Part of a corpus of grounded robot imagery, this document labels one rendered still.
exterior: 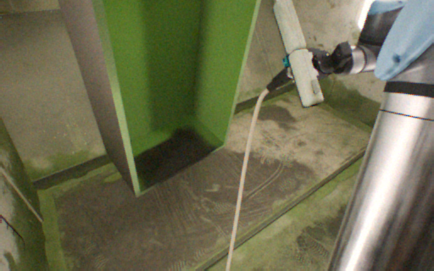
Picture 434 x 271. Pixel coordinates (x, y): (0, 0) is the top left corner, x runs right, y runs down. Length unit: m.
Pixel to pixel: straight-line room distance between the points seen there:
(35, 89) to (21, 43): 0.32
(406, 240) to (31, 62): 2.13
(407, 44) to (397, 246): 0.22
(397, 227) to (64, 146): 1.98
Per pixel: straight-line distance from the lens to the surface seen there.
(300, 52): 0.71
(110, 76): 0.77
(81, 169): 2.11
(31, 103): 2.11
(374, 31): 0.91
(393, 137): 0.34
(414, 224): 0.35
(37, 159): 2.10
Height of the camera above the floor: 1.45
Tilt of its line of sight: 37 degrees down
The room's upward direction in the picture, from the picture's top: straight up
